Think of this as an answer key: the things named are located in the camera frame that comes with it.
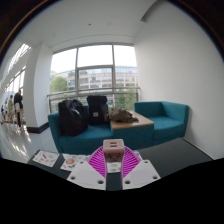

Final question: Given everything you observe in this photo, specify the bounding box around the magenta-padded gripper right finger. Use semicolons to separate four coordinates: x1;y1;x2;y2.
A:
121;146;162;191

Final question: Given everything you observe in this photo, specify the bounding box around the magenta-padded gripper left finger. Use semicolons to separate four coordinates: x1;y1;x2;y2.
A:
66;145;108;192

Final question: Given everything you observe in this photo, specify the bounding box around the pink charger block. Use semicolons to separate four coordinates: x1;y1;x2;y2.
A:
102;138;125;174

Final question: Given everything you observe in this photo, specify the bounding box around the sticker sheet with red circle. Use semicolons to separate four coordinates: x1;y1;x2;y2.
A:
60;153;90;172

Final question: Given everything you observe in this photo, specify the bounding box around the teal sofa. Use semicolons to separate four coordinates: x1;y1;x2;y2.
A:
47;100;190;155

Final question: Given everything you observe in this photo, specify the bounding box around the small sticker sheet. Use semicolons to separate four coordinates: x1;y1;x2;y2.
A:
32;149;61;168

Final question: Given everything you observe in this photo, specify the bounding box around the wooden sofa table top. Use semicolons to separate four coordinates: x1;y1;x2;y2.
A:
109;110;155;131

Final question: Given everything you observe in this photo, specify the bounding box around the bulky black backpack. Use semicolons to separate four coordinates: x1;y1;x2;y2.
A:
57;98;90;137

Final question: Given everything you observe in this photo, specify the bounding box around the brown jacket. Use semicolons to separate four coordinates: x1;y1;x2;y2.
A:
108;107;140;124

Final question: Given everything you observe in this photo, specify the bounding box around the black backpack with label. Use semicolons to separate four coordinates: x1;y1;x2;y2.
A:
86;95;110;126

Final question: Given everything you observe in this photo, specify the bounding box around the person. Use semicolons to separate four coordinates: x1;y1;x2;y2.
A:
6;94;15;123
13;89;25;130

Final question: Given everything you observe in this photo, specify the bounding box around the grey window frame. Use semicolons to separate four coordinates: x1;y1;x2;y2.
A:
49;44;140;113

